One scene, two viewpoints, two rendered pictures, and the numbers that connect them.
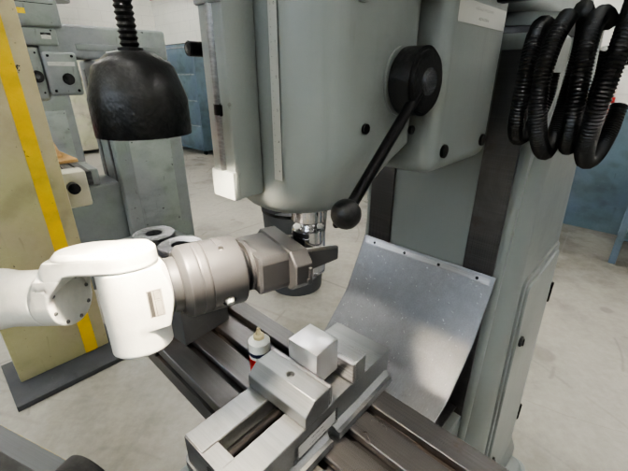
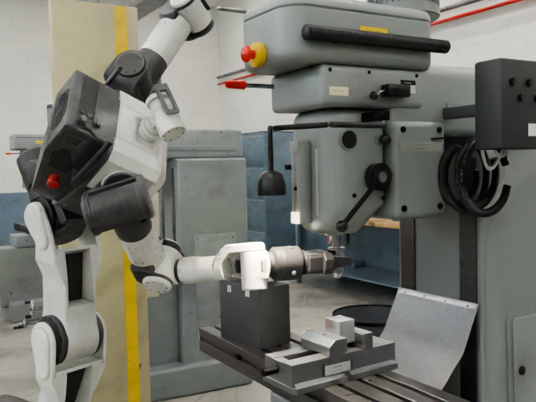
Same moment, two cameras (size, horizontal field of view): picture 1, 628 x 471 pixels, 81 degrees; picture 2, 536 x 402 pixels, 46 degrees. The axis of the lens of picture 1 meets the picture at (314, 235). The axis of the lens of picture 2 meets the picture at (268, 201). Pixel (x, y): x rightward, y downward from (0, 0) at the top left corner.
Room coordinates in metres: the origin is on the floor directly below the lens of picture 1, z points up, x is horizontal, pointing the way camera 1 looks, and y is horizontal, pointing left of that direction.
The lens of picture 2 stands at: (-1.18, -0.27, 1.48)
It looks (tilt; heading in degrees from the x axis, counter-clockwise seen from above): 3 degrees down; 16
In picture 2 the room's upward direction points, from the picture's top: 1 degrees counter-clockwise
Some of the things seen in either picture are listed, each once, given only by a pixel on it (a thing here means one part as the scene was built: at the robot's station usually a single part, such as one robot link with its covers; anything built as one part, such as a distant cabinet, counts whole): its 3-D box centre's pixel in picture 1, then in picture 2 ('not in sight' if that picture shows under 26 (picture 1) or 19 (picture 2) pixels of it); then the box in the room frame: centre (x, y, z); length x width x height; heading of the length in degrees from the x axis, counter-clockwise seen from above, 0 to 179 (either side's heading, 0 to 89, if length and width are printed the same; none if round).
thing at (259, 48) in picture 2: not in sight; (257, 54); (0.31, 0.17, 1.76); 0.06 x 0.02 x 0.06; 47
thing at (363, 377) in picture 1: (301, 392); (331, 352); (0.45, 0.02, 0.99); 0.35 x 0.15 x 0.11; 139
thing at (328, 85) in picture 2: not in sight; (346, 92); (0.51, -0.02, 1.68); 0.34 x 0.24 x 0.10; 137
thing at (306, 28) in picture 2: not in sight; (380, 40); (0.40, -0.12, 1.79); 0.45 x 0.04 x 0.04; 137
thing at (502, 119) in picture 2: not in sight; (517, 105); (0.46, -0.44, 1.62); 0.20 x 0.09 x 0.21; 137
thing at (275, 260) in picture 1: (249, 265); (304, 263); (0.43, 0.08, 1.23); 0.13 x 0.12 x 0.10; 33
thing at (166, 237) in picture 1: (173, 278); (254, 308); (0.73, 0.32, 1.03); 0.22 x 0.12 x 0.20; 53
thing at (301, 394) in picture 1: (289, 385); (323, 341); (0.43, 0.04, 1.02); 0.12 x 0.06 x 0.04; 49
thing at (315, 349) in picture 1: (313, 353); (340, 329); (0.47, 0.00, 1.05); 0.06 x 0.05 x 0.06; 49
